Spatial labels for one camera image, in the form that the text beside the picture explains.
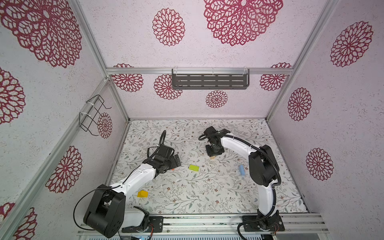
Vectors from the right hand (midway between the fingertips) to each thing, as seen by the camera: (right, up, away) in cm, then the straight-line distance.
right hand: (211, 151), depth 95 cm
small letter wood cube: (+1, -4, +2) cm, 5 cm away
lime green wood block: (-11, -10, 0) cm, 15 cm away
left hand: (-24, -7, -7) cm, 26 cm away
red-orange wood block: (-22, -7, -17) cm, 29 cm away
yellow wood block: (-40, -22, -12) cm, 47 cm away
